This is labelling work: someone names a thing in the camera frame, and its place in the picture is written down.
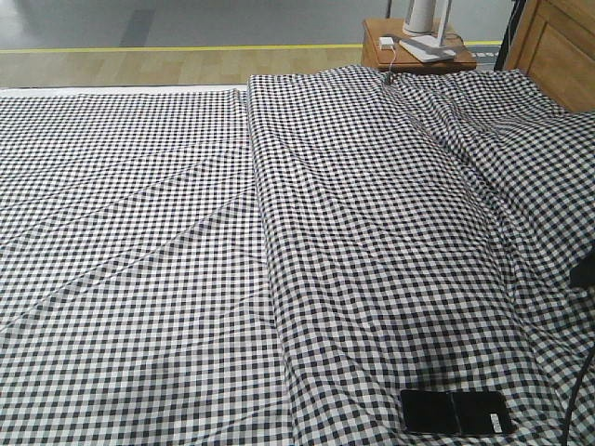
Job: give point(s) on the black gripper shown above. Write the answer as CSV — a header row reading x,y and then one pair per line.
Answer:
x,y
582,274

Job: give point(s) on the black smartphone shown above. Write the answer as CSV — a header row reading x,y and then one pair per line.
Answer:
x,y
462,413

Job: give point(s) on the checkered bed sheet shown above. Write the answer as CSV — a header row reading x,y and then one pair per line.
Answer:
x,y
135,304

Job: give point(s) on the black white checkered quilt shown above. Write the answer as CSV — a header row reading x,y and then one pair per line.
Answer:
x,y
420,234

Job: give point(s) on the wooden headboard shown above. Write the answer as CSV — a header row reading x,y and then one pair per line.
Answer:
x,y
554,46

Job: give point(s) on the white cylindrical speaker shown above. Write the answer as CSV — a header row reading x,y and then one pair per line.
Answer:
x,y
419,17

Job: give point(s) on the white power adapter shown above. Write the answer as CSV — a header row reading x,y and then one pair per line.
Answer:
x,y
385,43

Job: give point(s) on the wooden nightstand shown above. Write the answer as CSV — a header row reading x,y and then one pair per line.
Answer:
x,y
401,61

